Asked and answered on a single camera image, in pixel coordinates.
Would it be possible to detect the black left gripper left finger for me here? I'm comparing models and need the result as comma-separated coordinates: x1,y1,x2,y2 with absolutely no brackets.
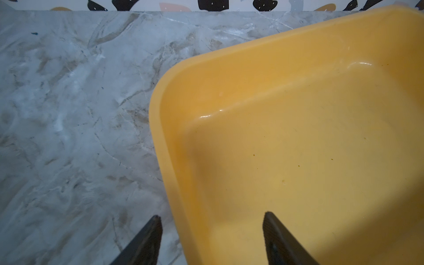
110,215,163,265

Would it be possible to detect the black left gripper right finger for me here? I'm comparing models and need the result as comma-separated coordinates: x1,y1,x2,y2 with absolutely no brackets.
262,212,319,265

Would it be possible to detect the yellow plastic storage box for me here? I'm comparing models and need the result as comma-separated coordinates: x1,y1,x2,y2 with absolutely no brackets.
149,5,424,265

